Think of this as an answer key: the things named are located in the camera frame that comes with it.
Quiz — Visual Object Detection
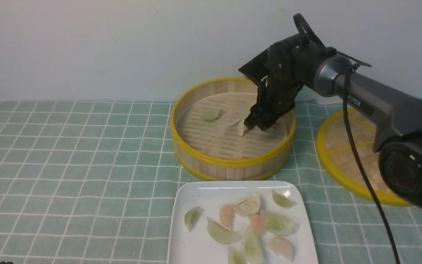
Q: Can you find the yellow rimmed bamboo steamer basket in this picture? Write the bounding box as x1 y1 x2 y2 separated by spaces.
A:
171 77 297 181

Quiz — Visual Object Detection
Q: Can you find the green dumpling plate top right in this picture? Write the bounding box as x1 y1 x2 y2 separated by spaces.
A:
271 190 297 209

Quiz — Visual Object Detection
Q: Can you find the large green dumpling plate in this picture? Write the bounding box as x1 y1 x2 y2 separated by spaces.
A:
207 217 242 245

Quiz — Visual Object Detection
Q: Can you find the white dumpling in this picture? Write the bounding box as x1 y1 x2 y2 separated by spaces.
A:
236 119 248 136

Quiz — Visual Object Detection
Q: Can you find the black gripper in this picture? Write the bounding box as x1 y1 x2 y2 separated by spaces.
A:
239 34 338 131

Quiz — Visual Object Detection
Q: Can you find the green dumpling plate bottom centre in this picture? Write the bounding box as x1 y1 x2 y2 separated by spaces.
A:
241 227 264 264

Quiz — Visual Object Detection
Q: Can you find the white dumpling plate bottom right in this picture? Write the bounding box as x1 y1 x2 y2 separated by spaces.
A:
266 236 295 263

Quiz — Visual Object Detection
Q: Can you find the green checked tablecloth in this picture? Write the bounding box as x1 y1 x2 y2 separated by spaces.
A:
0 101 422 264

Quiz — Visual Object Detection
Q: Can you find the pink shrimp dumpling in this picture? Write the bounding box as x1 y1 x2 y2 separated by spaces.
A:
219 205 235 230
248 213 266 237

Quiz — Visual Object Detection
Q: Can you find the white square plate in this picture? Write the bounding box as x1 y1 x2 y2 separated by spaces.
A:
167 180 320 264

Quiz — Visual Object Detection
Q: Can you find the pink shrimp dumpling centre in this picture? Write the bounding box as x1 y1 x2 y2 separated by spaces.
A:
248 213 266 237

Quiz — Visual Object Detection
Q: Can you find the green dumpling plate bottom edge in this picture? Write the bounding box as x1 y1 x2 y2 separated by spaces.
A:
227 247 247 264

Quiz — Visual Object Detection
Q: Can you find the green dumpling in steamer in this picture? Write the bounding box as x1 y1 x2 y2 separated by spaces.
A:
198 107 221 121

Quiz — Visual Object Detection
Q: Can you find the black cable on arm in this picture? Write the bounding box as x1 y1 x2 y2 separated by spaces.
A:
341 62 402 264

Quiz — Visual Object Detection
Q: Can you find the white pleated dumpling plate top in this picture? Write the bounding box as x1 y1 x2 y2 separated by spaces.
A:
233 193 261 217

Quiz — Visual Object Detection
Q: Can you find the pink shrimp dumpling left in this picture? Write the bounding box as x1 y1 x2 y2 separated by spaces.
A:
219 205 235 230

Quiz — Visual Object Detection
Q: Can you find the yellow rimmed bamboo steamer lid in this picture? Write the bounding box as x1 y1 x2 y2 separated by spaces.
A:
315 107 409 206

